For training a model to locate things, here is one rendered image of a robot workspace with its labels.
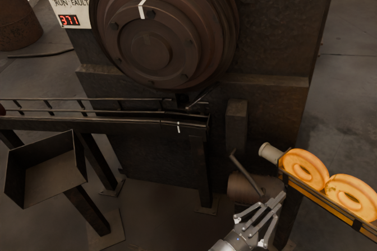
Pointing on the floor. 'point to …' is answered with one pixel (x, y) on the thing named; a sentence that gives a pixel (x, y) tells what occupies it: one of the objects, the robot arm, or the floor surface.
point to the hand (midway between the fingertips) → (276, 201)
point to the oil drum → (15, 15)
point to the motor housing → (267, 182)
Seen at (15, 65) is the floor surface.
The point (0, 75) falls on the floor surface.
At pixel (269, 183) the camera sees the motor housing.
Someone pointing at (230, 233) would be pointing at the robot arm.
